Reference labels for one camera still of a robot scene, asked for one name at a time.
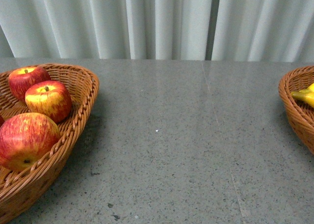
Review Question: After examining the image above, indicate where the rear red apple in basket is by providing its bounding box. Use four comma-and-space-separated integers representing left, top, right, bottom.
8, 66, 51, 102

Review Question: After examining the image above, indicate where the brown wicker basket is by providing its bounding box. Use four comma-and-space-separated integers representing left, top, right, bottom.
278, 66, 314, 153
0, 63, 100, 224

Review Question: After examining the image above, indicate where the yellow-red apple in basket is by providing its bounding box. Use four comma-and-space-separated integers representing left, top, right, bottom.
25, 80, 72, 123

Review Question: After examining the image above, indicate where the large yellow banana front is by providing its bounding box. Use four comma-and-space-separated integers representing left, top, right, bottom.
291, 83, 314, 108

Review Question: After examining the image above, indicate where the left brown wicker basket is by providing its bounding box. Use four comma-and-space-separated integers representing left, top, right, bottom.
0, 63, 100, 224

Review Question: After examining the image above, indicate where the large red apple front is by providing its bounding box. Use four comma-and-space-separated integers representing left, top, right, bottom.
0, 113, 61, 172

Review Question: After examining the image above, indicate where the right brown wicker basket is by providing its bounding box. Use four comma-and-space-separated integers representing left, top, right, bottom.
278, 66, 314, 153

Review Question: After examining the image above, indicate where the small red apple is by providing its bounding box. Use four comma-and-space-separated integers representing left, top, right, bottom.
0, 116, 5, 127

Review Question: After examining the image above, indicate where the white pleated curtain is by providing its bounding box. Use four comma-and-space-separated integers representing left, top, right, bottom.
0, 0, 314, 62

